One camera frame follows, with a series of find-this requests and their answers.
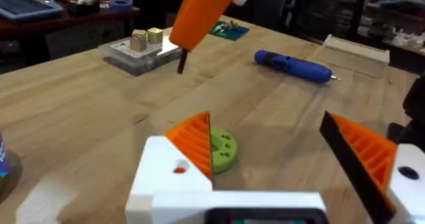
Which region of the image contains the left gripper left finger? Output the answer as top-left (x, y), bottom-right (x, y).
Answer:
top-left (125, 111), bottom-right (214, 224)

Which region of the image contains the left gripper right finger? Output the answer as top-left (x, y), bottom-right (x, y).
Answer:
top-left (319, 111), bottom-right (425, 224)

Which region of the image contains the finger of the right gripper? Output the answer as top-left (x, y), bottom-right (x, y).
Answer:
top-left (168, 0), bottom-right (257, 75)

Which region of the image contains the blue electric screwdriver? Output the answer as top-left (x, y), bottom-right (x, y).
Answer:
top-left (254, 49), bottom-right (342, 84)

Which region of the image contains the green board with toy blocks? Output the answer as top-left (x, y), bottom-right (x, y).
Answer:
top-left (209, 20), bottom-right (250, 42)

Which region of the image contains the green disc with holes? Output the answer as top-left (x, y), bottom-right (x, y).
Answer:
top-left (210, 126), bottom-right (238, 175)

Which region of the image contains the clear box with wooden blocks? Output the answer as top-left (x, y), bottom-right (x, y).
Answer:
top-left (98, 27), bottom-right (183, 77)

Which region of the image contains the blue tape roll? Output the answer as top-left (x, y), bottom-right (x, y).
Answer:
top-left (107, 0), bottom-right (134, 13)

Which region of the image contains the black chair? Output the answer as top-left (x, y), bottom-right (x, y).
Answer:
top-left (288, 0), bottom-right (370, 43)

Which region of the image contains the printed tub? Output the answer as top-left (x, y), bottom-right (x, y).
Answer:
top-left (0, 130), bottom-right (11, 182)

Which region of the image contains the dark brown side table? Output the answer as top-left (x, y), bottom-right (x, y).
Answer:
top-left (0, 6), bottom-right (141, 74)

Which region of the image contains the blue flat tray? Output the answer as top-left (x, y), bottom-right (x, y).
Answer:
top-left (0, 0), bottom-right (64, 23)

